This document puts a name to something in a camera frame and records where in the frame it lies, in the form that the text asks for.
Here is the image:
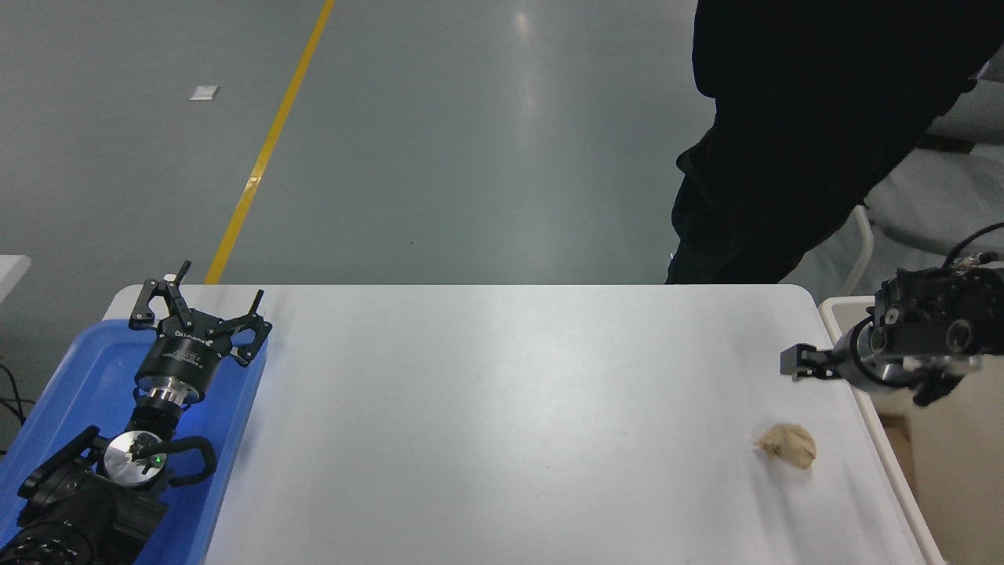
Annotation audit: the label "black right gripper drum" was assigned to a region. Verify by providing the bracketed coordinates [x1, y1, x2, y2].
[830, 319, 889, 391]

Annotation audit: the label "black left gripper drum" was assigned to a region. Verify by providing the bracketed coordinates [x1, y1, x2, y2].
[135, 310, 237, 400]

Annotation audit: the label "tan paper ball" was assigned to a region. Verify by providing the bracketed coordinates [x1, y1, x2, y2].
[753, 423, 818, 471]

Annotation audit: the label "blue plastic tray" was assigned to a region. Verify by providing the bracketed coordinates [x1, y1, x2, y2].
[0, 317, 271, 565]

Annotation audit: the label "large pale bin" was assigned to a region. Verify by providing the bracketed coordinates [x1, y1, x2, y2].
[819, 296, 1004, 565]

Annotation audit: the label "white side table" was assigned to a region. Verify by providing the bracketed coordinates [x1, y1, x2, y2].
[0, 254, 33, 304]

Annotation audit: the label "person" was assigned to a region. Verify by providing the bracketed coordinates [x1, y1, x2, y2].
[664, 0, 1004, 286]

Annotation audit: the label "grey chair with white frame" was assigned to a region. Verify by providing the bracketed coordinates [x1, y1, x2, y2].
[841, 63, 1004, 300]

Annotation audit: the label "black cables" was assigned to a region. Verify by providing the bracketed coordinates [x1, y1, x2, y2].
[0, 363, 38, 457]

